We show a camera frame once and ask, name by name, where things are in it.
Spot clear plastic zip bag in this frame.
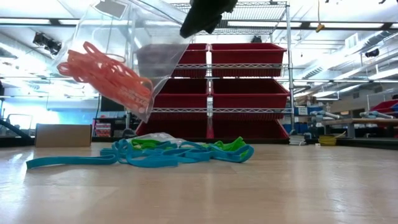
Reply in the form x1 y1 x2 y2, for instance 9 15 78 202
55 0 193 124
124 131 184 146

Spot blue rubber band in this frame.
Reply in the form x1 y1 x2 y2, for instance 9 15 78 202
26 154 118 170
174 140 212 156
100 139 137 164
126 152 187 169
186 141 255 164

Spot black monitor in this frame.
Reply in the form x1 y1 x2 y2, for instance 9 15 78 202
99 95 127 113

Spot blue storage bins stack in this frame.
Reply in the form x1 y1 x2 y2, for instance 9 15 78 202
282 106 312 135

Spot red and white boxes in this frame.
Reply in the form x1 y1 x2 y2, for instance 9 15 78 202
94 122 112 138

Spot black ceiling-mounted device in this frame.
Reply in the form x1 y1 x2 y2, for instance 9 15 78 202
32 31 65 57

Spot wooden top workbench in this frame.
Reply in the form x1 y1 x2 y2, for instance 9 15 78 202
322 117 398 140

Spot small cardboard box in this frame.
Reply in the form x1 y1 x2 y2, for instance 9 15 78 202
35 123 93 148

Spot chrome wire shelving rack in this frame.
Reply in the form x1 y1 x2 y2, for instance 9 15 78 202
125 0 296 141

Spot yellow pendant cable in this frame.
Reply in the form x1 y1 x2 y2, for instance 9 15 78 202
315 0 326 34

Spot black hanging cable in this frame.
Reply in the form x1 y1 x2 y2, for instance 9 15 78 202
92 93 102 138

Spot yellow wire spool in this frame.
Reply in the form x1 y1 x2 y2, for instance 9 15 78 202
317 133 339 147

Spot grey tubular frame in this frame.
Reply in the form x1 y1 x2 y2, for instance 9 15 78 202
5 113 34 136

